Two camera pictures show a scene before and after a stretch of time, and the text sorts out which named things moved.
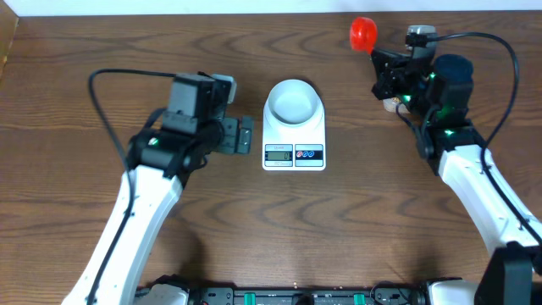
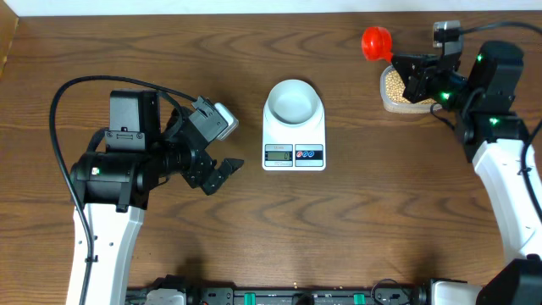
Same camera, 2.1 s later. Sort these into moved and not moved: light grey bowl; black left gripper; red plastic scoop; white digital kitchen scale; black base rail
Moved: red plastic scoop; black left gripper
Not moved: black base rail; white digital kitchen scale; light grey bowl
